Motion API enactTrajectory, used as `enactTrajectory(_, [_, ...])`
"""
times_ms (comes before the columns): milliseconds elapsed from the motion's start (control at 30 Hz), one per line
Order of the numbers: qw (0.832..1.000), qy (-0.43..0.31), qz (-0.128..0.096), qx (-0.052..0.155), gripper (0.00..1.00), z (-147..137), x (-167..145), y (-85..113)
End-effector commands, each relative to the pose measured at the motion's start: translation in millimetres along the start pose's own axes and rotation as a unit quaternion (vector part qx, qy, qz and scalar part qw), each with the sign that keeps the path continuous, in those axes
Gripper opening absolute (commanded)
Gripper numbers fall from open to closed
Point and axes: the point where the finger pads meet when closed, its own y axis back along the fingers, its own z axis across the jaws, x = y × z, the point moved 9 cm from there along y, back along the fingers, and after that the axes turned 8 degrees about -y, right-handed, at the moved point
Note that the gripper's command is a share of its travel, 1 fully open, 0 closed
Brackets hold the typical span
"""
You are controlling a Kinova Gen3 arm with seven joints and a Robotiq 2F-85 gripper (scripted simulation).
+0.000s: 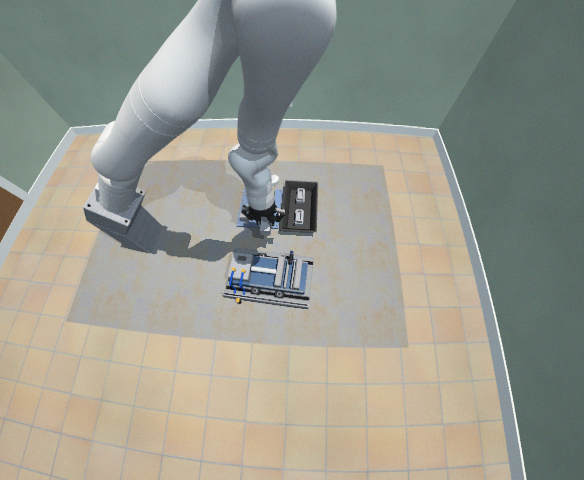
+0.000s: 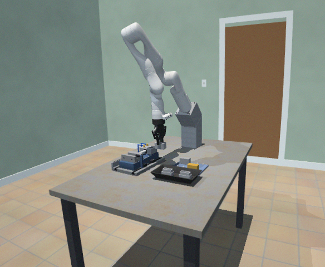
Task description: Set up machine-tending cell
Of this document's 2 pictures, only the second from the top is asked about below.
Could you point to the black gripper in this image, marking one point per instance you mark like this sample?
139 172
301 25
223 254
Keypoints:
159 130

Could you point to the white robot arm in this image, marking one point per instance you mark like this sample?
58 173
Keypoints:
151 64

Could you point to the yellow rectangular block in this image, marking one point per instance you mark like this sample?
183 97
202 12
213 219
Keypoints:
193 166

